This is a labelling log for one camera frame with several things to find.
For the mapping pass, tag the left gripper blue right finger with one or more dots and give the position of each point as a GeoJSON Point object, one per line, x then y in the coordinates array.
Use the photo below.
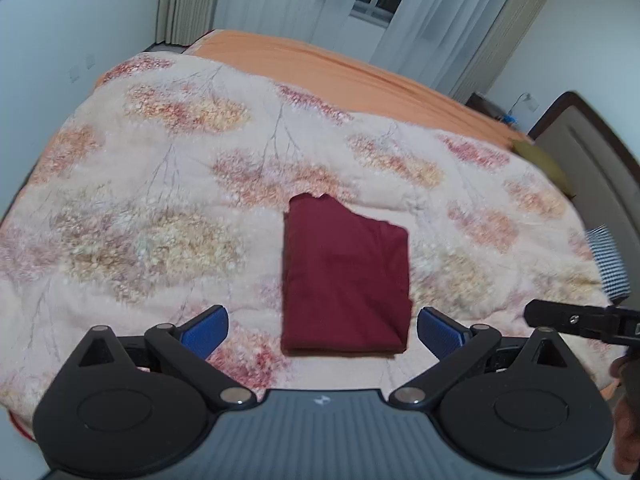
{"type": "Point", "coordinates": [447, 338]}

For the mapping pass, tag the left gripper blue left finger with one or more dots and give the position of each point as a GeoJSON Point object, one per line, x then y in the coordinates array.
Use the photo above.
{"type": "Point", "coordinates": [201, 335]}

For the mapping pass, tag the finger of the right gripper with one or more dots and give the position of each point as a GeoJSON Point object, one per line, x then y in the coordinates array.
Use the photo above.
{"type": "Point", "coordinates": [564, 318]}

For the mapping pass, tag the dark red long-sleeve shirt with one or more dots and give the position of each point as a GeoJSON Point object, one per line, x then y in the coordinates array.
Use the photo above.
{"type": "Point", "coordinates": [346, 281]}

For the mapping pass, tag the person's right hand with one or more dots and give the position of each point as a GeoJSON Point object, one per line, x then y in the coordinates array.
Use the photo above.
{"type": "Point", "coordinates": [626, 438]}

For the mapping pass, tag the floral beige quilt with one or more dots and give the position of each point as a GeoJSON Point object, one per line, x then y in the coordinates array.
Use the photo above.
{"type": "Point", "coordinates": [166, 190]}

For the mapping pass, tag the brown padded headboard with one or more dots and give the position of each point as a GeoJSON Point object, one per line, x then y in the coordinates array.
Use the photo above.
{"type": "Point", "coordinates": [603, 174]}

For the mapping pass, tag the olive green pillow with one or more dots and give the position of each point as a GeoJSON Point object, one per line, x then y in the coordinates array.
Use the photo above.
{"type": "Point", "coordinates": [545, 163]}

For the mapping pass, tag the dark wooden nightstand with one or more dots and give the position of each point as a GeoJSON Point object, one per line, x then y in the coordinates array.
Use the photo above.
{"type": "Point", "coordinates": [482, 105]}

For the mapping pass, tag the orange bed sheet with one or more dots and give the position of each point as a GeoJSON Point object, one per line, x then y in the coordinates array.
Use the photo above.
{"type": "Point", "coordinates": [349, 83]}

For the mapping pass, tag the beige side curtain right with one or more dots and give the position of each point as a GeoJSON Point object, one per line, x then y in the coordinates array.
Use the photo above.
{"type": "Point", "coordinates": [502, 39]}

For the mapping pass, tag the white wall socket with cable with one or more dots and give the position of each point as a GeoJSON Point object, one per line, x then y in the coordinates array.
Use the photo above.
{"type": "Point", "coordinates": [525, 101]}

